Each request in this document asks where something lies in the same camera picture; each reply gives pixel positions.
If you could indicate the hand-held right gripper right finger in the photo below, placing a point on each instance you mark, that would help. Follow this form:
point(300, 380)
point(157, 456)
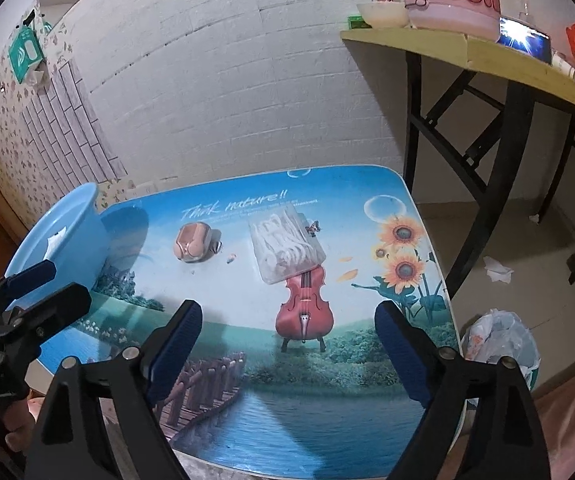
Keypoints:
point(407, 355)

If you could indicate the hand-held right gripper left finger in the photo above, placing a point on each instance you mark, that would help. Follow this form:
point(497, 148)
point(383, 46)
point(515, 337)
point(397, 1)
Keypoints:
point(177, 345)

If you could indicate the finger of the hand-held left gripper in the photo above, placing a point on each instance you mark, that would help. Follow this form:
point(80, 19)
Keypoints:
point(32, 275)
point(57, 310)

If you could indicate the long white sachet packet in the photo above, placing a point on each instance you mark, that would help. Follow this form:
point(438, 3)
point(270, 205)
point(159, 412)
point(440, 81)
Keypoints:
point(56, 245)

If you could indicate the light blue plastic basin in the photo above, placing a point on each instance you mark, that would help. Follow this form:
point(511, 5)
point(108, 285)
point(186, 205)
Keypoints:
point(80, 220)

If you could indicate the pink earbud case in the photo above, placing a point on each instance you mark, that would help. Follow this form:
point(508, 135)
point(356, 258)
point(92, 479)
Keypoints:
point(192, 242)

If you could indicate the clear box of floss picks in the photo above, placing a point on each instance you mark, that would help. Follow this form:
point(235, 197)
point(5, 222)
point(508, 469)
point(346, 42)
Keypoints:
point(282, 245)

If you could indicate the person's left hand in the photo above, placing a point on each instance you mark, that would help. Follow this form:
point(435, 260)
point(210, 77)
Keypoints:
point(20, 425)

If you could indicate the trash bin with bag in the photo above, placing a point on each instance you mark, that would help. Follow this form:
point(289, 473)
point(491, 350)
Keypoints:
point(497, 340)

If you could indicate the landscape printed low table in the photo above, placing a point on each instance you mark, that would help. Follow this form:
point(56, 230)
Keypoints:
point(267, 410)

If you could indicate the crumpled white paper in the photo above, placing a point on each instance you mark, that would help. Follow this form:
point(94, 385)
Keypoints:
point(497, 269)

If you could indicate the wooden folding table black legs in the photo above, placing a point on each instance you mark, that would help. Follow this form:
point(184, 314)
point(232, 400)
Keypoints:
point(442, 42)

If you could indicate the green small box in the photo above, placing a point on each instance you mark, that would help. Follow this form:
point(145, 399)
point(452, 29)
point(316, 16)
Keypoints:
point(357, 22)

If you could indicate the lit phone screen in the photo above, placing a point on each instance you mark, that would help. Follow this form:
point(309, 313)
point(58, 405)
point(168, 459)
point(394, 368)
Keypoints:
point(525, 37)

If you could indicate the white bowl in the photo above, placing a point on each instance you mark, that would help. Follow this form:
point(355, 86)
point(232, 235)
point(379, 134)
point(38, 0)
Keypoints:
point(382, 15)

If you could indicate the pink bear cooking pot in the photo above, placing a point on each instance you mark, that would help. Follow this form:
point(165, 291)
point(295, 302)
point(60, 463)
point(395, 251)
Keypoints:
point(447, 10)

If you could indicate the small clear bottle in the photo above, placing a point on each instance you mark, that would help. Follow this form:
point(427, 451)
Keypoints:
point(525, 10)

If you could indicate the green wall tissue holder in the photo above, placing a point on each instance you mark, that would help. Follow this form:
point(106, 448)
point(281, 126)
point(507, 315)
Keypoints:
point(25, 52)

